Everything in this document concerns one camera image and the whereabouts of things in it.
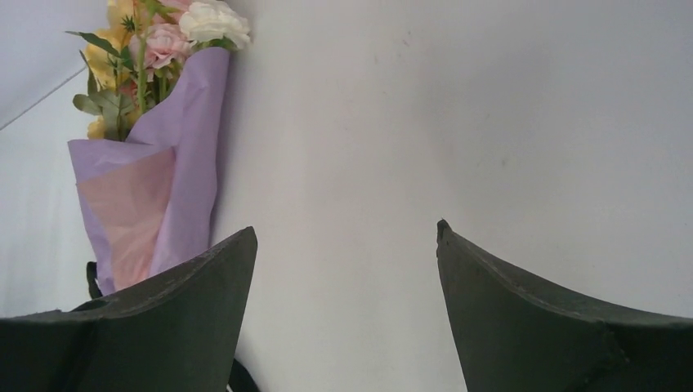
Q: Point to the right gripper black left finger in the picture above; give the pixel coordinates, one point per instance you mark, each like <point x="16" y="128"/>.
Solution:
<point x="176" y="331"/>

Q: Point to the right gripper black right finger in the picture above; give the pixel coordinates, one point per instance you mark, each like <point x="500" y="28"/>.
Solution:
<point x="516" y="331"/>

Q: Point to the black ribbon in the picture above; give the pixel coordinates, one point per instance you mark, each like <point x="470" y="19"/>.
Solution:
<point x="240" y="379"/>

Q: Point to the purple pink wrapping paper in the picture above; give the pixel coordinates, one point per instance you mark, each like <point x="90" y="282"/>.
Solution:
<point x="147" y="201"/>

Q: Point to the yellow fake flower stem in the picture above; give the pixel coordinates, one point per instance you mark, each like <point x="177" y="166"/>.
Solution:
<point x="110" y="66"/>

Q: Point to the pink bud fake flower stem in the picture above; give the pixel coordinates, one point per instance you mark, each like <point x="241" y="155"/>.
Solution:
<point x="159" y="50"/>

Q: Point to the white fake flower stem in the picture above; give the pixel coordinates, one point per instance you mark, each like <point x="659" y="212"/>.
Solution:
<point x="214" y="23"/>

